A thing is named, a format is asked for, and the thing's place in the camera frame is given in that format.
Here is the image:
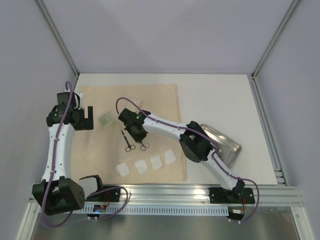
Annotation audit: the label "beige cloth mat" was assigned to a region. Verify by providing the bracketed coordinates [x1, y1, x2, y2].
[70, 84, 187, 185]

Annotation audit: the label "black surgical scissors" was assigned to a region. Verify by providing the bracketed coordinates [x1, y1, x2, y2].
[121, 130, 136, 153]

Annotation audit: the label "green printed glove packet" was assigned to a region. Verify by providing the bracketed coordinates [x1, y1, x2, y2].
[98, 112, 118, 129]

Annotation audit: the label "slotted grey cable duct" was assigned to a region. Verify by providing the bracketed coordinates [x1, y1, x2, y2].
[77, 204, 229, 217]

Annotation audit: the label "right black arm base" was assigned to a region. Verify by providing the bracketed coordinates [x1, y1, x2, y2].
[208, 187, 256, 204]

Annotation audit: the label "right aluminium frame post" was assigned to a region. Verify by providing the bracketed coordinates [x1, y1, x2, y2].
[250, 0, 301, 80]

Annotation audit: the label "stainless steel tray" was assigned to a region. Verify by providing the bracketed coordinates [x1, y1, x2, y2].
[200, 123, 242, 169]

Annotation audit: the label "aluminium front rail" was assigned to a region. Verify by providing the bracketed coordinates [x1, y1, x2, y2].
[28, 184, 304, 208]

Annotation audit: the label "white gauze pad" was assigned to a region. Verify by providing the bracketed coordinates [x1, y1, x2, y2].
[134, 159, 149, 174]
[150, 155, 163, 171]
[115, 162, 131, 178]
[164, 149, 177, 165]

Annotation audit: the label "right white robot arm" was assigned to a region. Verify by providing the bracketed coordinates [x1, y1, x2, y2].
[118, 108, 245, 203]

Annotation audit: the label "steel surgical scissors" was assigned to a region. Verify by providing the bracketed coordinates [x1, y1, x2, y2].
[140, 142, 150, 152]

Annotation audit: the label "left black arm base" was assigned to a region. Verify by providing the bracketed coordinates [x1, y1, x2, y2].
[86, 185, 121, 203]

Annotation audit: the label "aluminium frame post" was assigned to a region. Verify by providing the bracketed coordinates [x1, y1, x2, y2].
[34, 0, 80, 79]
[250, 0, 301, 80]

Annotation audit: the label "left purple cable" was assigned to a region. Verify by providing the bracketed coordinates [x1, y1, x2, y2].
[39, 81, 132, 228]

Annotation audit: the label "left aluminium frame post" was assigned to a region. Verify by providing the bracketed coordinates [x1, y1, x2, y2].
[34, 0, 80, 79]

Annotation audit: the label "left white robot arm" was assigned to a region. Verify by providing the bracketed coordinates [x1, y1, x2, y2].
[32, 90, 105, 216]

